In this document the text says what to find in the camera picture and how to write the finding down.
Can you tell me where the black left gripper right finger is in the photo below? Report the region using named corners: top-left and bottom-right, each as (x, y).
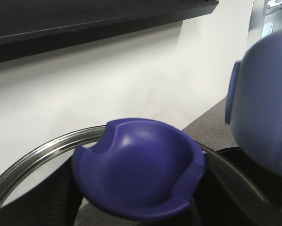
top-left (193, 153), bottom-right (277, 226)

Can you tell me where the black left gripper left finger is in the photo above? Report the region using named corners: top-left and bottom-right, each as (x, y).
top-left (0, 162), bottom-right (83, 226)

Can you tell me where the light blue bowl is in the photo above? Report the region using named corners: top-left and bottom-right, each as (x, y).
top-left (225, 30), bottom-right (282, 176)

